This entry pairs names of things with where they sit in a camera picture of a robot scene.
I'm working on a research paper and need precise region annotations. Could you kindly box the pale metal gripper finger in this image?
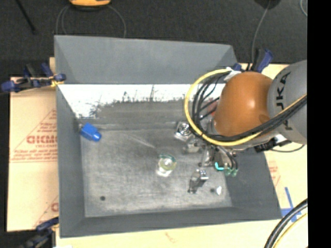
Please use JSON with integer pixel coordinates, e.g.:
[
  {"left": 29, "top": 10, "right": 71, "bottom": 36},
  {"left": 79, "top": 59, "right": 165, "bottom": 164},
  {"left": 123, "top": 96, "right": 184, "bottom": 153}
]
[
  {"left": 188, "top": 169, "right": 209, "bottom": 194},
  {"left": 182, "top": 141, "right": 205, "bottom": 155}
]

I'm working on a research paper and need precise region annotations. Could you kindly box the shiny clear glass object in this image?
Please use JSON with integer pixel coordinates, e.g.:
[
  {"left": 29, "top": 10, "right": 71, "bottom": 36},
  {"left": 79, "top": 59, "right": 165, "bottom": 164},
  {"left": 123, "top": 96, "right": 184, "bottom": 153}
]
[{"left": 174, "top": 121, "right": 195, "bottom": 142}]

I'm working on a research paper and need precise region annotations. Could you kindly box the clear glass cup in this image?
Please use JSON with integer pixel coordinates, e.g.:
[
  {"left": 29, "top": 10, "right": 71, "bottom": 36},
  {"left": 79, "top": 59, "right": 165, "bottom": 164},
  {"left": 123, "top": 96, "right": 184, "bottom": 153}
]
[{"left": 156, "top": 153, "right": 178, "bottom": 178}]

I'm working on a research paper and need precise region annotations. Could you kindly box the grey metal bin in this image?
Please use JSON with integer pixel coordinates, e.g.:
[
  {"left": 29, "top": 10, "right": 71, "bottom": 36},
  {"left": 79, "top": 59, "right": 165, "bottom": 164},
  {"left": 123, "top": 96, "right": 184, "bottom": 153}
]
[{"left": 53, "top": 35, "right": 282, "bottom": 239}]

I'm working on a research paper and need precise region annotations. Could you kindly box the blue plastic object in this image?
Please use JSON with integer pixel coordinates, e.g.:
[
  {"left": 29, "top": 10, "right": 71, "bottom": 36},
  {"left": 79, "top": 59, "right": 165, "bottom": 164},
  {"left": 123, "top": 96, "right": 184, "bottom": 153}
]
[{"left": 79, "top": 122, "right": 102, "bottom": 143}]

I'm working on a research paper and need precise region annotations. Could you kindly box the brown cardboard board, red print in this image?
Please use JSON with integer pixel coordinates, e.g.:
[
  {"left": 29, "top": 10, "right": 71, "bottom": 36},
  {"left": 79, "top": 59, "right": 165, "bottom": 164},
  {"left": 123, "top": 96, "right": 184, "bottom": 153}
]
[{"left": 6, "top": 76, "right": 61, "bottom": 233}]

